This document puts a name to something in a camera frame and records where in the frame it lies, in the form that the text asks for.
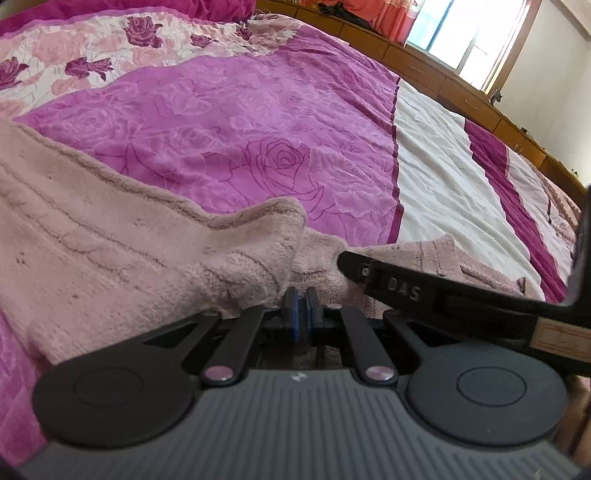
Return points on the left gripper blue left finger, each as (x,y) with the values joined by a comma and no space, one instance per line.
(260,333)

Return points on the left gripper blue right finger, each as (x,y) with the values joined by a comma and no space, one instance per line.
(347,330)

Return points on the pink knitted sweater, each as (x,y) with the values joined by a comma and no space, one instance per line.
(90,257)

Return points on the dark clothes on cabinet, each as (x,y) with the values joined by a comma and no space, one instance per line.
(338,9)

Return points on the pink folded blanket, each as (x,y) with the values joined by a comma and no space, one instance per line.
(564,214)

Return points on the purple pink striped bedspread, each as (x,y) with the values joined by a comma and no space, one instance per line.
(230,110)

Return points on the floral orange curtain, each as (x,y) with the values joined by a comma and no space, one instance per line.
(393,19)

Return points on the window with blue frame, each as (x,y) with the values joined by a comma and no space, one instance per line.
(473,38)

